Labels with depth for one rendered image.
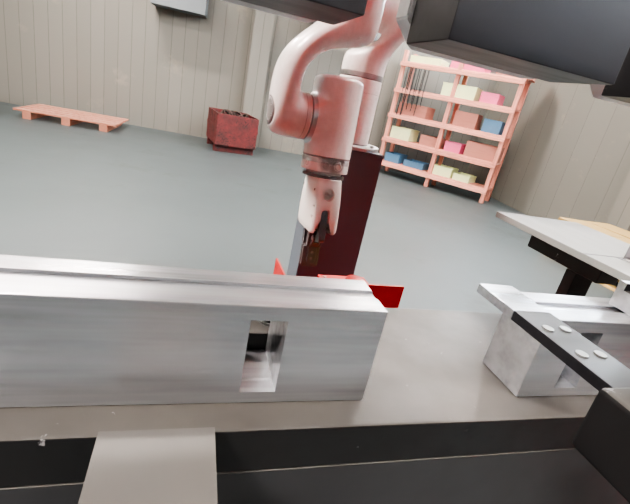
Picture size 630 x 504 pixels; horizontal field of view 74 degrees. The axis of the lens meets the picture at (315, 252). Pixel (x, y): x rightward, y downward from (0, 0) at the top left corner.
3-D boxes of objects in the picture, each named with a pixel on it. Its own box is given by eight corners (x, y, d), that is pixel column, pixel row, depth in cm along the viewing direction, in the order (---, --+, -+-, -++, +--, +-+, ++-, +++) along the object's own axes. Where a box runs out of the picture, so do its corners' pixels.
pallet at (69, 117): (130, 127, 682) (130, 119, 678) (114, 134, 599) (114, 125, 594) (40, 111, 655) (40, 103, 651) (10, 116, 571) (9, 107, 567)
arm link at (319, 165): (357, 163, 71) (354, 180, 72) (340, 157, 79) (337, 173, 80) (311, 155, 68) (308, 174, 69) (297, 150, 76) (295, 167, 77)
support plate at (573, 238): (574, 227, 77) (577, 222, 77) (736, 296, 54) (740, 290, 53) (494, 216, 72) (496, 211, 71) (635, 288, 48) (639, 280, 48)
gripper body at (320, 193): (353, 175, 71) (341, 238, 74) (334, 167, 80) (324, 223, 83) (312, 169, 68) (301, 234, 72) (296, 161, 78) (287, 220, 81)
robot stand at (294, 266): (264, 391, 165) (312, 135, 129) (308, 394, 169) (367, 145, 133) (266, 426, 148) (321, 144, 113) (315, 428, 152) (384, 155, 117)
